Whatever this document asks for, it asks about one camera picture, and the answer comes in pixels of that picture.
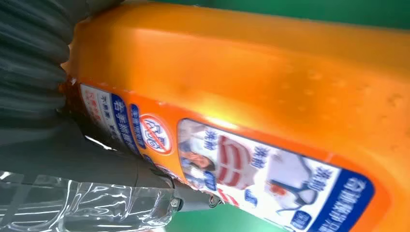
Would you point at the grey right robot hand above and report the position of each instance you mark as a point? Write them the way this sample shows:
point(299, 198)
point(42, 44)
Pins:
point(64, 166)

